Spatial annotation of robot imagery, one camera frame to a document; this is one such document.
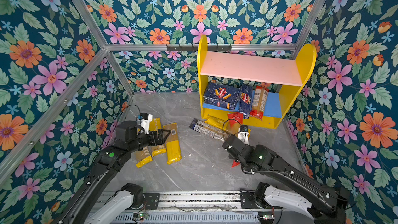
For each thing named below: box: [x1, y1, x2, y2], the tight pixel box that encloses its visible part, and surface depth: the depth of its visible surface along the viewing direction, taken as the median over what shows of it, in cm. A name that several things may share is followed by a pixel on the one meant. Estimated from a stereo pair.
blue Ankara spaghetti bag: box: [188, 118, 230, 142], surface depth 98 cm
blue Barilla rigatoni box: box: [203, 82, 241, 111], surface depth 93 cm
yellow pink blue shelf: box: [197, 35, 317, 130], surface depth 82 cm
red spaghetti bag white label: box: [249, 85, 269, 121], surface depth 93 cm
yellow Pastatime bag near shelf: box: [204, 115, 251, 138], surface depth 100 cm
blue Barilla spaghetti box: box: [239, 84, 253, 120], surface depth 95 cm
